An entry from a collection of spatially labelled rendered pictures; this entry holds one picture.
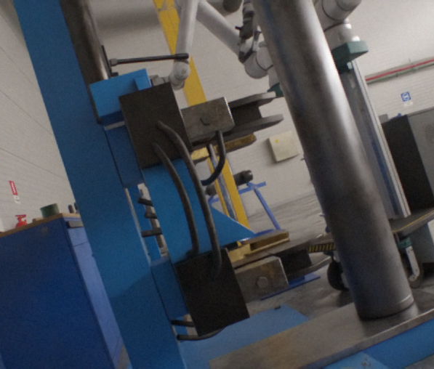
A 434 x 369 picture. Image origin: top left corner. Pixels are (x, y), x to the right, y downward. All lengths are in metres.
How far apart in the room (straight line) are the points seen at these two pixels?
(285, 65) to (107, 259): 0.91
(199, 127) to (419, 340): 1.02
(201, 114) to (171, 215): 0.29
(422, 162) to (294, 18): 1.24
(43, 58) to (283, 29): 0.83
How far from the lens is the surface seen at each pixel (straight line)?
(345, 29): 2.44
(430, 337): 1.74
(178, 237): 1.27
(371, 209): 1.68
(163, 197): 1.26
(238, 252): 1.80
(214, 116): 1.28
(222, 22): 2.92
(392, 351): 1.68
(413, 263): 2.42
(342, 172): 1.65
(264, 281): 1.28
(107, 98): 1.44
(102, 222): 1.54
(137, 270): 1.54
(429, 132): 2.76
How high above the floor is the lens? 0.74
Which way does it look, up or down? 1 degrees up
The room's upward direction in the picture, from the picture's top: 19 degrees counter-clockwise
